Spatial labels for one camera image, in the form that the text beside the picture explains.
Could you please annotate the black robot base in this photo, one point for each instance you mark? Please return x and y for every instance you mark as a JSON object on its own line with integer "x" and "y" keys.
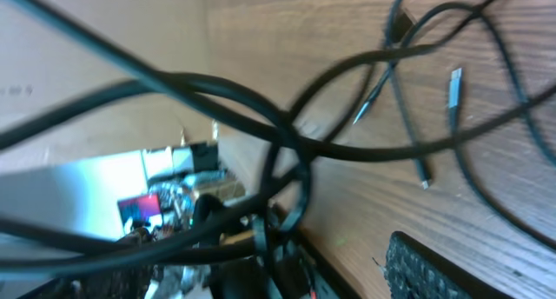
{"x": 306, "y": 272}

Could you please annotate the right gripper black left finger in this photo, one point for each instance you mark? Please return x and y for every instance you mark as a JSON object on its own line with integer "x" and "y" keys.
{"x": 115, "y": 284}

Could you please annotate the background computer monitor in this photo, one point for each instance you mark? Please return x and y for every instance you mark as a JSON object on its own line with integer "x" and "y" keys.
{"x": 140, "y": 211}

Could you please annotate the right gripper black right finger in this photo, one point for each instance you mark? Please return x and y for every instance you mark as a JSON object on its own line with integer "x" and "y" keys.
{"x": 413, "y": 270}

